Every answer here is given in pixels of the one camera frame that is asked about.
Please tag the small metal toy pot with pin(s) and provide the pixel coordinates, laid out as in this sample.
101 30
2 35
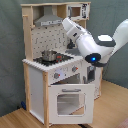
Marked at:
49 55

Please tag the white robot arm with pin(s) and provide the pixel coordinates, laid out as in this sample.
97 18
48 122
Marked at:
96 51

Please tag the wooden toy kitchen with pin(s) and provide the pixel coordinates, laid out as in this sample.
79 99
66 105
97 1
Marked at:
38 77

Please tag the black toy stovetop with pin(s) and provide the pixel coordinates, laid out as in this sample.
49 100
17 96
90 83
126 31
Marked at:
60 58

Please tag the right red stove knob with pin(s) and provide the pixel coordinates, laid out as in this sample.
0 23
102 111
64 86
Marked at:
74 69

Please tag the red stove knob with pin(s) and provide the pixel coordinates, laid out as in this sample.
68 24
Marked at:
74 69
56 75

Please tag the left red stove knob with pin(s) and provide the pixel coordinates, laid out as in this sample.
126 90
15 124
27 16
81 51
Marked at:
56 75

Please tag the grey toy sink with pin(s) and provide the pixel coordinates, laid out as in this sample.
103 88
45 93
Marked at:
74 51

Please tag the black toy faucet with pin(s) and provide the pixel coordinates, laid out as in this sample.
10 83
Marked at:
70 45

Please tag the grey toy dishwasher panel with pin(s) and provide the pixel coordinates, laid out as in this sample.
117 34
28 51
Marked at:
91 73

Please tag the white oven door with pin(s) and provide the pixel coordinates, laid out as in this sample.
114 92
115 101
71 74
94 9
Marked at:
71 103

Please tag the grey range hood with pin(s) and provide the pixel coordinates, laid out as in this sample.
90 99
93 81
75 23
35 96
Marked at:
48 18

